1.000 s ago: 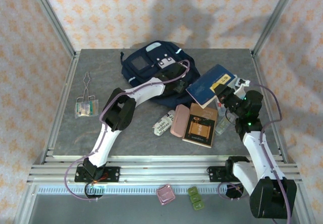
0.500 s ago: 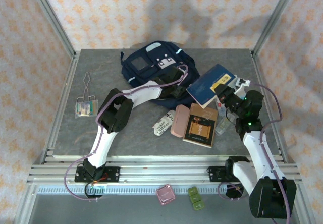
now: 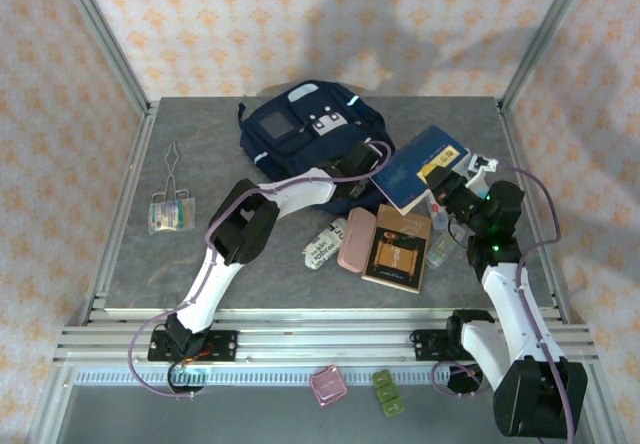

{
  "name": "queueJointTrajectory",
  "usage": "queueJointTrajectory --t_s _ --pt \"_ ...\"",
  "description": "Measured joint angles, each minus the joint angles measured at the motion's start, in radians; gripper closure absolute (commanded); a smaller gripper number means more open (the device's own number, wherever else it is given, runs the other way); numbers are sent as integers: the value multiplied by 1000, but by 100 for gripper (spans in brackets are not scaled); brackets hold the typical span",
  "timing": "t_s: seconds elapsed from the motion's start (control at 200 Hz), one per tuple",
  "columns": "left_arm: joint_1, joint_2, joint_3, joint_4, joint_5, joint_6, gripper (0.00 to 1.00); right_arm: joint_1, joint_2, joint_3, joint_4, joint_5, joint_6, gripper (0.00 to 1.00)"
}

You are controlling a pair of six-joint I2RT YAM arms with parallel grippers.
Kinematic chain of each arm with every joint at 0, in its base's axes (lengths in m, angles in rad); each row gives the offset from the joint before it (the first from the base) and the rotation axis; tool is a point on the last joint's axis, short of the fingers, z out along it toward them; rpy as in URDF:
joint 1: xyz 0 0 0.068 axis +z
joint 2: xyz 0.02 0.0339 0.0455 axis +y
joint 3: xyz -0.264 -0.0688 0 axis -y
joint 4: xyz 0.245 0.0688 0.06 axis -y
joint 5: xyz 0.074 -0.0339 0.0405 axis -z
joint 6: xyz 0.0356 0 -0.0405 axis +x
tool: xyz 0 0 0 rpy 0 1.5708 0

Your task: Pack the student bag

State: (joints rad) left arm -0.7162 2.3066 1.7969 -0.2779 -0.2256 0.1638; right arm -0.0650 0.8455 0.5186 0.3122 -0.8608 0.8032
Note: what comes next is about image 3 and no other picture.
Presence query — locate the blue notebook with yellow label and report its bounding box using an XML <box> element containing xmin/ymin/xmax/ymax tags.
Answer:
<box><xmin>369</xmin><ymin>123</ymin><xmax>471</xmax><ymax>217</ymax></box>

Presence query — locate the pink hard case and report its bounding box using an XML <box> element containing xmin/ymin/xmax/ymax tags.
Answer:
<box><xmin>336</xmin><ymin>207</ymin><xmax>377</xmax><ymax>273</ymax></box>

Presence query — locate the white pouch with black print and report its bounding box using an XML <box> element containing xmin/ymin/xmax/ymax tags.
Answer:
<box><xmin>301</xmin><ymin>217</ymin><xmax>349</xmax><ymax>270</ymax></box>

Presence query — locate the navy blue student backpack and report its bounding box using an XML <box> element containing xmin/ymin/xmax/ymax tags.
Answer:
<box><xmin>237</xmin><ymin>79</ymin><xmax>399</xmax><ymax>216</ymax></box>

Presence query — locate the brown hardcover book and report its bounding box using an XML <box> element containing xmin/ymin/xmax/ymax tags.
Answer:
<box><xmin>360</xmin><ymin>203</ymin><xmax>434</xmax><ymax>295</ymax></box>

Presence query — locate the small clear plastic bottle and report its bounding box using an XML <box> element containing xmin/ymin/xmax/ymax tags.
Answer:
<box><xmin>426</xmin><ymin>228</ymin><xmax>466</xmax><ymax>270</ymax></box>

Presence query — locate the clear packet of plasters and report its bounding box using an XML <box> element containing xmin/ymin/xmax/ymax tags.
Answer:
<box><xmin>147</xmin><ymin>196</ymin><xmax>197</xmax><ymax>237</ymax></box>

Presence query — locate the pink square device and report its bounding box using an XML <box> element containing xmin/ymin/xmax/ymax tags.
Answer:
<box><xmin>308</xmin><ymin>365</ymin><xmax>349</xmax><ymax>409</ymax></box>

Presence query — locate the aluminium side rail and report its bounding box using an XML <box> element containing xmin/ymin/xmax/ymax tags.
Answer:
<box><xmin>79</xmin><ymin>101</ymin><xmax>161</xmax><ymax>326</ymax></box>
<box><xmin>495</xmin><ymin>101</ymin><xmax>572</xmax><ymax>326</ymax></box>

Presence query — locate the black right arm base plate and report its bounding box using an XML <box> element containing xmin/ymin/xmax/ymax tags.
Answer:
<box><xmin>409</xmin><ymin>328</ymin><xmax>454</xmax><ymax>363</ymax></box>

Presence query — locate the aluminium mounting rail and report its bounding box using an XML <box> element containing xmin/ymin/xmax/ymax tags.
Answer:
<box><xmin>53</xmin><ymin>307</ymin><xmax>600</xmax><ymax>365</ymax></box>

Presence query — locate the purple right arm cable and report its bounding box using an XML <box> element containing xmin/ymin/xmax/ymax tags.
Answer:
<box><xmin>430</xmin><ymin>165</ymin><xmax>576</xmax><ymax>440</ymax></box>

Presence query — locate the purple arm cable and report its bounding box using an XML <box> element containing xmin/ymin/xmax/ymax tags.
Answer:
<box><xmin>430</xmin><ymin>165</ymin><xmax>576</xmax><ymax>440</ymax></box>
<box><xmin>127</xmin><ymin>138</ymin><xmax>395</xmax><ymax>401</ymax></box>

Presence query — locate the aluminium frame post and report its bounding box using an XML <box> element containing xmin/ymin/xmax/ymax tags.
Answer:
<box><xmin>52</xmin><ymin>0</ymin><xmax>154</xmax><ymax>118</ymax></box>
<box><xmin>497</xmin><ymin>0</ymin><xmax>597</xmax><ymax>115</ymax></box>

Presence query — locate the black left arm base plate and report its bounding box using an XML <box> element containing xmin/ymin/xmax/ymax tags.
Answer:
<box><xmin>148</xmin><ymin>328</ymin><xmax>239</xmax><ymax>363</ymax></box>

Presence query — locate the grey slotted cable duct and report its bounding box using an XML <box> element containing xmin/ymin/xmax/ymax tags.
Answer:
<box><xmin>74</xmin><ymin>369</ymin><xmax>586</xmax><ymax>386</ymax></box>

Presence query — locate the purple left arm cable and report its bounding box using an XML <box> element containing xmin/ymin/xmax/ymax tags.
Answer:
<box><xmin>127</xmin><ymin>138</ymin><xmax>395</xmax><ymax>401</ymax></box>

